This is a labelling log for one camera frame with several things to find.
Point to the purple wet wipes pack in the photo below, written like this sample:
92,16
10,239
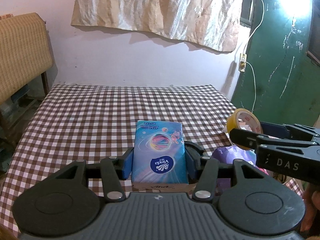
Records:
226,155

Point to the orange tissue packet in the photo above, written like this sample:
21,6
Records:
164,187

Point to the person's right hand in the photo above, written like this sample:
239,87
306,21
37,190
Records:
311,201

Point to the brown checkered tablecloth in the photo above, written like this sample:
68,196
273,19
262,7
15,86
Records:
94,122

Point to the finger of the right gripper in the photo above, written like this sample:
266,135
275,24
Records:
250,137

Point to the beige wall curtain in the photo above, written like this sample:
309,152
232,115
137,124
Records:
210,23

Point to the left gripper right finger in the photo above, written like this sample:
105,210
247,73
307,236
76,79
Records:
206,179

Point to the wall power socket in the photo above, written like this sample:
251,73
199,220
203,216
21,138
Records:
242,62

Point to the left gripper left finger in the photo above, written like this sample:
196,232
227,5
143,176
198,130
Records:
113,170

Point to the green wooden door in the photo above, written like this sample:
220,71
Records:
280,83

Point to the yellow tape roll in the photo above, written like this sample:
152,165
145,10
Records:
242,119

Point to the woven bamboo mat chair back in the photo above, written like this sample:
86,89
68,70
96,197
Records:
25,52

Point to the blue Vinda tissue pack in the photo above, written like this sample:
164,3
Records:
159,153

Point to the pink striped sock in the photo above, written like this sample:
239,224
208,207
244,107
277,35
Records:
264,171

